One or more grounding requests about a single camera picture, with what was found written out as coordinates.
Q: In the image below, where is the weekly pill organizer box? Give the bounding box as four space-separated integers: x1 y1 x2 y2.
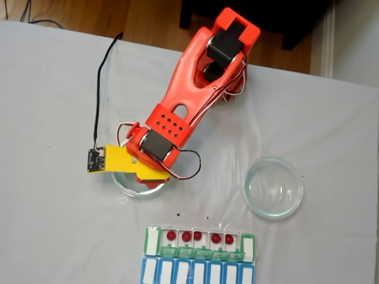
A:
139 225 258 284

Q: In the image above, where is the clear glass bowl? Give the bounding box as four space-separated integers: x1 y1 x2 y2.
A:
242 156 304 221
111 141 176 198

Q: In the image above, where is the white table cloth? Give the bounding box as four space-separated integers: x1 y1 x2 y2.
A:
0 20 379 284

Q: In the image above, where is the black furniture piece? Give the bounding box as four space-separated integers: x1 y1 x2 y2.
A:
179 0 337 51

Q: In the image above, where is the black camera circuit board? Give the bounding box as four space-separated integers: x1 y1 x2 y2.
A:
86 146 107 175

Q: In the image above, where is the thin servo wire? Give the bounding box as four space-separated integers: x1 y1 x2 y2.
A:
174 149 203 180

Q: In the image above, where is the black camera cable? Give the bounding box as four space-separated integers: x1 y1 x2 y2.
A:
92 31 124 150

